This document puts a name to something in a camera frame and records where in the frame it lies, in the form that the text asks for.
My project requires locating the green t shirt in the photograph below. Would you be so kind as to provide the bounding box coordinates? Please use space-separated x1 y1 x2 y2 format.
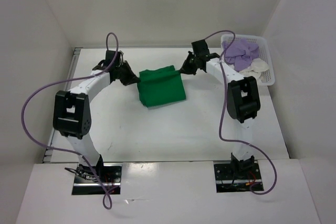
137 65 186 108

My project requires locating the purple t shirt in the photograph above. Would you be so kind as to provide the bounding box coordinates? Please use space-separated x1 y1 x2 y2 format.
222 39 259 72

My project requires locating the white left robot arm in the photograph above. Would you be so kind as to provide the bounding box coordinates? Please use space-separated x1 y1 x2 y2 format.
53 50 140 182

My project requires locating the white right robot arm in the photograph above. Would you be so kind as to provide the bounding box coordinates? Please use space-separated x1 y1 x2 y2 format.
179 39 261 178

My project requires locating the white t shirt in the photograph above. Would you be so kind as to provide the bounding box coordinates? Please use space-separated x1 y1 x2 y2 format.
239 58 269 82

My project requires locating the white plastic basket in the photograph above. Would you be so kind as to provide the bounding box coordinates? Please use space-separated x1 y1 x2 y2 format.
220 34 275 86

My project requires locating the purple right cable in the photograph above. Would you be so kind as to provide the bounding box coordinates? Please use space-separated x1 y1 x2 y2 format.
203 30 278 195

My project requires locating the purple cable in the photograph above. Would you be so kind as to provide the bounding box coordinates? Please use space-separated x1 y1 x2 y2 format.
203 30 278 195
20 32 120 210

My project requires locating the aluminium table edge rail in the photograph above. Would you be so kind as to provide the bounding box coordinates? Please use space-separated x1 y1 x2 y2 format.
43 47 83 163

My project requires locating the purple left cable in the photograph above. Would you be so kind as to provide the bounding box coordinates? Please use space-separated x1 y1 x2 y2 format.
20 32 120 210

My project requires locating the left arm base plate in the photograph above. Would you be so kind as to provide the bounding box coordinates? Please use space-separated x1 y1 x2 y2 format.
66 165 122 196

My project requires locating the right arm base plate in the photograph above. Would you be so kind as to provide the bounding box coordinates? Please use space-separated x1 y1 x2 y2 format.
214 161 264 193

